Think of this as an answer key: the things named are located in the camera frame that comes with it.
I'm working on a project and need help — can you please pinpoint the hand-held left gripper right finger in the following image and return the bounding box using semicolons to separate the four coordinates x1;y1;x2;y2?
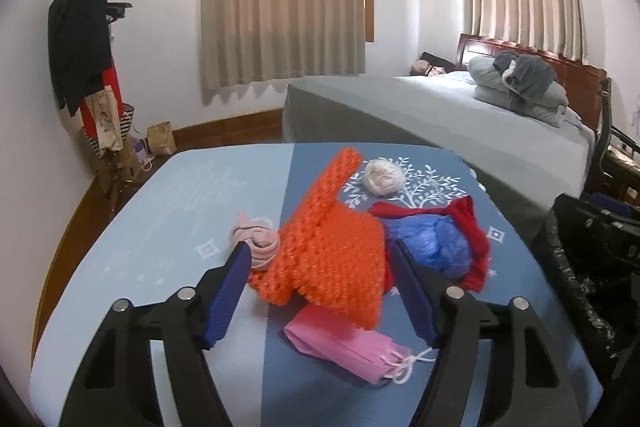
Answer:
389;239;584;427

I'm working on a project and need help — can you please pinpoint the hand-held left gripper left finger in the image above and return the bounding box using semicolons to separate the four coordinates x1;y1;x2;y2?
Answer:
59;243;252;427

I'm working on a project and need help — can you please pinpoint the red cloth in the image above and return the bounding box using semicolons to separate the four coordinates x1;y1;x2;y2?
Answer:
368;196;494;294

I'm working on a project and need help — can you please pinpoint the pink mesh drawstring bag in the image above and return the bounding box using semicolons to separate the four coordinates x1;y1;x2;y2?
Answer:
283;304;439;386

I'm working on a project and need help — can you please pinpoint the orange knitted cloth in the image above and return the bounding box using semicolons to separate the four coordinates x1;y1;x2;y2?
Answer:
248;147;397;329

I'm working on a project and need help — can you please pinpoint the black trash bag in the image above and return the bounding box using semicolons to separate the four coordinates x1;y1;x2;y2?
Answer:
546;191;640;389

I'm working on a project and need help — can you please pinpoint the blue plastic bag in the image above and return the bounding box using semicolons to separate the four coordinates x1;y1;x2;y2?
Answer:
384;214;474;279

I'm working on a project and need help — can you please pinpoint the pink rolled cloth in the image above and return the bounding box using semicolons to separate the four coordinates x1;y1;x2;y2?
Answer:
229;211;281;270

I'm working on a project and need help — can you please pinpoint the blue tree-print tablecloth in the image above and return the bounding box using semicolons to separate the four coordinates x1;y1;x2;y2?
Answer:
28;141;604;427

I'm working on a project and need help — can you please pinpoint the cream yarn ball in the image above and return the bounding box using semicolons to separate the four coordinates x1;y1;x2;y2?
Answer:
363;159;405;198

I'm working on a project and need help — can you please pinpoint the cardboard box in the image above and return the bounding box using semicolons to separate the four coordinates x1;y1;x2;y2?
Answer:
97;141;142;182

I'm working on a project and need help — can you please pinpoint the brown paper bag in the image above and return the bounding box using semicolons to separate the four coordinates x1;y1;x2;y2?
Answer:
146;120;177;157

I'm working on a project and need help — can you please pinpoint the bed with grey sheet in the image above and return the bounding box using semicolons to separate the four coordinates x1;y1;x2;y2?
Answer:
281;71;599;230

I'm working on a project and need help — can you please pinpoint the striped bag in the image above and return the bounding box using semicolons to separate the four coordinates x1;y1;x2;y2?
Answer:
82;103;136;160

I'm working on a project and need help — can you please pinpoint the cream tote bag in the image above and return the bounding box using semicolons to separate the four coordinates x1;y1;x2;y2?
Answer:
84;84;124;153

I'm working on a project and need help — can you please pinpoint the grey pillow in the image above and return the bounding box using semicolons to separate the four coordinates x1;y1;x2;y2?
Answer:
472;84;569;129
467;55;569;108

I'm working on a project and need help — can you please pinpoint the brown pouch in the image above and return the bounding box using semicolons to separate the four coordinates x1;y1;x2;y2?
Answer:
410;60;447;79

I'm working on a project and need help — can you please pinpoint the red garment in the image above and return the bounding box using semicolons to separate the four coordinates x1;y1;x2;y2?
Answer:
77;59;124;140

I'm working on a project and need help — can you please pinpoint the grey bundled clothing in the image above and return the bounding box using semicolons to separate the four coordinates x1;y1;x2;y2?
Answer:
492;50;559;100

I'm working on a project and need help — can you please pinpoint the black chair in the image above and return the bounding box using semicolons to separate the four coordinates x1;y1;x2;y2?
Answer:
583;77;640;208

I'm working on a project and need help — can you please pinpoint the wooden headboard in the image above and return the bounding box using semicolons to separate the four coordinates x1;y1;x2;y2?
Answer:
456;33;609;134

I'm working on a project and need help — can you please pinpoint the black coat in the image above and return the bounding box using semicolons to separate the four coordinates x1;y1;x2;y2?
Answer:
47;0;114;110

